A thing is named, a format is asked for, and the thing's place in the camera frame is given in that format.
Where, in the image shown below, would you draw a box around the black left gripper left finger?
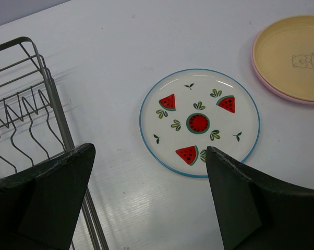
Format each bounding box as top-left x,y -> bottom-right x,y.
0,143 -> 95,249

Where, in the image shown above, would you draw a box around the pink plate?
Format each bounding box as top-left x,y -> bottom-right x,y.
251,30 -> 314,105

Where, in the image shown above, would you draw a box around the white plate blue rim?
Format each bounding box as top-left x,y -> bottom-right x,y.
139,69 -> 261,179

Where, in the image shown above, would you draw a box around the metal wire dish rack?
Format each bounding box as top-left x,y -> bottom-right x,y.
0,36 -> 108,249

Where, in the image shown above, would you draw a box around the yellow plate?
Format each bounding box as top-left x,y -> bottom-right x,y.
251,15 -> 314,105

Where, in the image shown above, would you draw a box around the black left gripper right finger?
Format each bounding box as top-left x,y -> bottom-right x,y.
206,146 -> 314,249

